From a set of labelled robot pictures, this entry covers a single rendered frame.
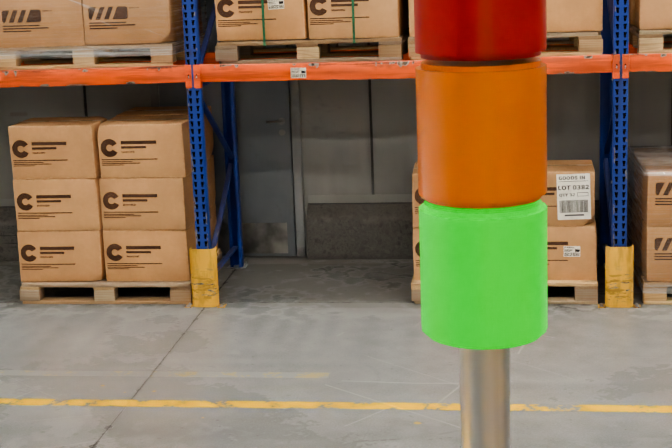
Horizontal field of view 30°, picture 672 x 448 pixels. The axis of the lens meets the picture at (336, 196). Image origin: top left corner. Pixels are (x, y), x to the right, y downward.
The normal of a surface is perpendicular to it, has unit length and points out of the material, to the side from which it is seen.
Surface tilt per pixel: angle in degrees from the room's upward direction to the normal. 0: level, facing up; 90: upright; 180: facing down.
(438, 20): 90
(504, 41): 90
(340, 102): 90
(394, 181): 90
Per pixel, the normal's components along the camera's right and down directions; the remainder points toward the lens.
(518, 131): 0.49, 0.15
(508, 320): 0.25, 0.18
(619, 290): -0.12, 0.20
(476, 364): -0.40, 0.19
